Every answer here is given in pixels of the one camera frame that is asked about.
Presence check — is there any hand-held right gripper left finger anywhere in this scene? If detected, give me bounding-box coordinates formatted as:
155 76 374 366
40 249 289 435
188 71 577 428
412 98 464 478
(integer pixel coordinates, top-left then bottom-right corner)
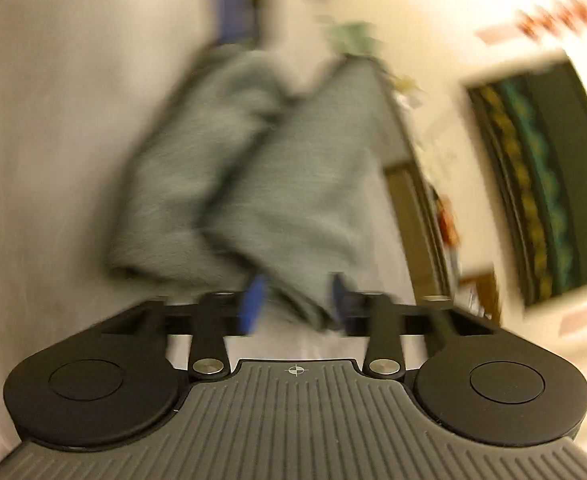
100 275 269 381

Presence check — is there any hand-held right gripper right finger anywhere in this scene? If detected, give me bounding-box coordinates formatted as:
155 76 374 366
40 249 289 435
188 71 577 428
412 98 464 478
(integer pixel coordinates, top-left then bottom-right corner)
329 274 500 381

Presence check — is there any grey knitted sweater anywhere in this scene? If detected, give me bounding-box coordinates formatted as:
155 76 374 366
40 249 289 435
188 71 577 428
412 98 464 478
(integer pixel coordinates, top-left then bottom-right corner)
104 50 405 332

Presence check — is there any long grey sideboard cabinet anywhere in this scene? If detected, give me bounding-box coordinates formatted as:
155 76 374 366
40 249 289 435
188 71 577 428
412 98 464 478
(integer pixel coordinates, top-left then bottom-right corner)
373 60 463 307

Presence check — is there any brown box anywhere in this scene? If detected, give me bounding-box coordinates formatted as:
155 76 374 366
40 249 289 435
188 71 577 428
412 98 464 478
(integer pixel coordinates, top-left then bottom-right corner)
460 271 503 322

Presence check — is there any light grey bed sheet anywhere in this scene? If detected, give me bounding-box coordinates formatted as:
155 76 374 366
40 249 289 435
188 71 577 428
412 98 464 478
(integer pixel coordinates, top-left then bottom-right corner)
0 0 254 401

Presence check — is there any dark wall painting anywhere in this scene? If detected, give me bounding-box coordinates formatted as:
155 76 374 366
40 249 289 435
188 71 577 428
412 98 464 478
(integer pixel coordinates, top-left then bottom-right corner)
465 59 587 309

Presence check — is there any red wall decoration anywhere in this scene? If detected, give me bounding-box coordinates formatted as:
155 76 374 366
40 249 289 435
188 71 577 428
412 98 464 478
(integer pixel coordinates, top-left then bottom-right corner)
517 0 587 37

